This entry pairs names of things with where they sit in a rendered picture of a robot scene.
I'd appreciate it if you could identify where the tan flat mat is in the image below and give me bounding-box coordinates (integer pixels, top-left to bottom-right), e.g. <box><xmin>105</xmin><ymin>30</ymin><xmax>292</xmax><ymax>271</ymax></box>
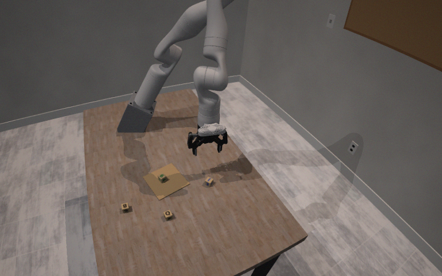
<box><xmin>143</xmin><ymin>163</ymin><xmax>190</xmax><ymax>200</ymax></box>

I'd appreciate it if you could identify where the small tan letter block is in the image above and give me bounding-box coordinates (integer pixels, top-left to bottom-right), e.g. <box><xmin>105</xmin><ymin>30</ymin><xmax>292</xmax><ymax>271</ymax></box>
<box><xmin>163</xmin><ymin>210</ymin><xmax>173</xmax><ymax>221</ymax></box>
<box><xmin>158</xmin><ymin>173</ymin><xmax>167</xmax><ymax>183</ymax></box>
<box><xmin>205</xmin><ymin>177</ymin><xmax>214</xmax><ymax>187</ymax></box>
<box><xmin>121</xmin><ymin>203</ymin><xmax>130</xmax><ymax>213</ymax></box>

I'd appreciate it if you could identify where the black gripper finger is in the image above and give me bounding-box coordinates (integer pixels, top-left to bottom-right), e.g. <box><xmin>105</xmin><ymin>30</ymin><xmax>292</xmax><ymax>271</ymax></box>
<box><xmin>211</xmin><ymin>131</ymin><xmax>228</xmax><ymax>153</ymax></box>
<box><xmin>187</xmin><ymin>132</ymin><xmax>207</xmax><ymax>156</ymax></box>

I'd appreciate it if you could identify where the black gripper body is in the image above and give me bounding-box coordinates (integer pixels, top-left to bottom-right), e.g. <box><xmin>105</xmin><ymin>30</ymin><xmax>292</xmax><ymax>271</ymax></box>
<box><xmin>197</xmin><ymin>123</ymin><xmax>219</xmax><ymax>144</ymax></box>

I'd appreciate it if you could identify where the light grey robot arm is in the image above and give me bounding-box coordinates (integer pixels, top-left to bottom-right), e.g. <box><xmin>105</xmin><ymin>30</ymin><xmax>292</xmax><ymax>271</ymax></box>
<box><xmin>135</xmin><ymin>0</ymin><xmax>234</xmax><ymax>136</ymax></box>

